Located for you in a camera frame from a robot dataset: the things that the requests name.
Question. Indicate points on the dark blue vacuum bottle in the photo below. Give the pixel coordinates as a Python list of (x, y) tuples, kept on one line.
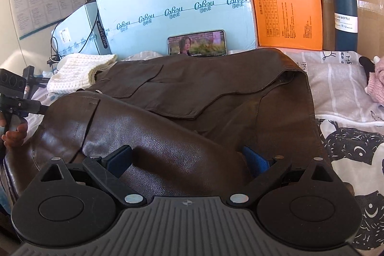
[(345, 7)]

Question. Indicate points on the white knitted cloth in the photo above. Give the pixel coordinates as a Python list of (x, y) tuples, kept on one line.
[(78, 70)]

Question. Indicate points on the person's left hand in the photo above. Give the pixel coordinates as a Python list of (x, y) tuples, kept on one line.
[(15, 133)]

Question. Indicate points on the printed white grey blanket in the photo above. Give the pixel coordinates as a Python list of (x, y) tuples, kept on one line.
[(339, 91)]

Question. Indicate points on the pink knitted plush toy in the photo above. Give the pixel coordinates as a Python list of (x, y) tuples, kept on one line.
[(376, 83)]

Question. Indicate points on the brown leather jacket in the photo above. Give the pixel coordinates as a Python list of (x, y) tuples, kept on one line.
[(186, 112)]

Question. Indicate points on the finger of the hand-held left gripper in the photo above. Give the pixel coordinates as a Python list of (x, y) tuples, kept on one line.
[(32, 73), (30, 107)]

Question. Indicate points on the wall poster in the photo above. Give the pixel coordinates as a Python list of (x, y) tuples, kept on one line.
[(42, 2)]

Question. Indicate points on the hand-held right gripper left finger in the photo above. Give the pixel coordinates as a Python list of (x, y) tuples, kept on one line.
[(119, 160)]

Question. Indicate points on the orange cardboard box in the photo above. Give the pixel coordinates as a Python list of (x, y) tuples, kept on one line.
[(285, 4)]

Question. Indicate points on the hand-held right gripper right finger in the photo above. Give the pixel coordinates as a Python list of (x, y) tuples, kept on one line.
[(254, 160)]

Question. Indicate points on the small light blue cardboard box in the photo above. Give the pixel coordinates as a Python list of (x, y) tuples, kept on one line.
[(75, 32)]

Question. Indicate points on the smartphone with lit screen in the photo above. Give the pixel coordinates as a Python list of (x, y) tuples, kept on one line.
[(196, 43)]

